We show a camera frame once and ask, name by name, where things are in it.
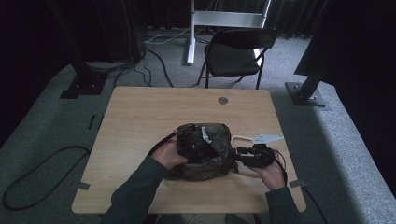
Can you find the grey tape piece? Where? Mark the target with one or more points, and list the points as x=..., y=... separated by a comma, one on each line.
x=83, y=185
x=297, y=183

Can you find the black tape strip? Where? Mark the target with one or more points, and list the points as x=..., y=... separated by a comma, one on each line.
x=91, y=122

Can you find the black stand with grey base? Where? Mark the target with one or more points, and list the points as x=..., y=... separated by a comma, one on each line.
x=303, y=97

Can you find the black curtain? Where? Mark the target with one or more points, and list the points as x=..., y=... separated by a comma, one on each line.
x=289, y=18

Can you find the white metal stand frame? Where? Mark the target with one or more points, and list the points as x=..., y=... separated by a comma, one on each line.
x=224, y=18

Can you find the person's right hand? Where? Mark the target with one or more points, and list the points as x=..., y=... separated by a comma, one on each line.
x=272, y=177

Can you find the grey round table grommet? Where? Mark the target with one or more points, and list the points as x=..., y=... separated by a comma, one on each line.
x=223, y=100

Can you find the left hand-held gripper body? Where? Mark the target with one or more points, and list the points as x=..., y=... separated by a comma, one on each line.
x=193, y=146

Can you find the black plastic garbage bag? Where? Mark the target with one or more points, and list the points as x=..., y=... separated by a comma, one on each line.
x=214, y=168

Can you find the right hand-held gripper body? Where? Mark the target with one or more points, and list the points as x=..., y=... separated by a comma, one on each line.
x=260, y=155

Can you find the black stand with square base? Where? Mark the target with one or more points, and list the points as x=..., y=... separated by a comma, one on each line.
x=84, y=85

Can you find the person's left hand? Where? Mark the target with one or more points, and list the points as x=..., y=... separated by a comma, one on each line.
x=168, y=155

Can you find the black folding chair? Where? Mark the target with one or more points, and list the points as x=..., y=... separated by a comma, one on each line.
x=232, y=59

